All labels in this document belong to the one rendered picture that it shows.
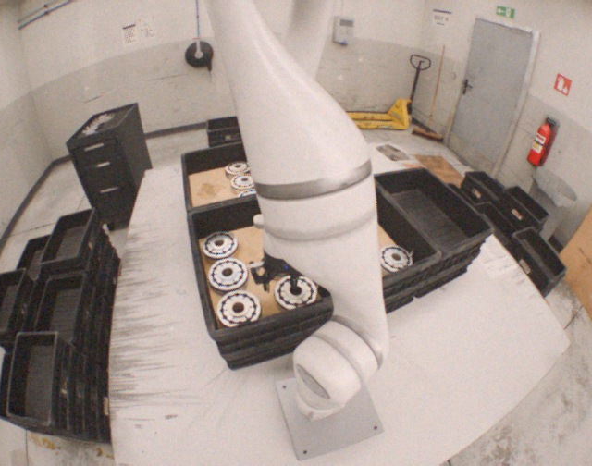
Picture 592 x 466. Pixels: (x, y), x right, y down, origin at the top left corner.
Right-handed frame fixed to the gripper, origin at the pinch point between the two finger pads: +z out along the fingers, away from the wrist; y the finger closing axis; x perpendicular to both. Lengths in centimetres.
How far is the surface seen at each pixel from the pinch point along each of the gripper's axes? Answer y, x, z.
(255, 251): -3.3, 15.8, 5.7
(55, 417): -89, -25, 34
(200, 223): -18.1, 25.3, 0.5
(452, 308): 56, -14, 16
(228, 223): -10.0, 26.2, 2.9
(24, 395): -116, -17, 41
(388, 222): 38.6, 15.4, 1.0
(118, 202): -96, 137, 66
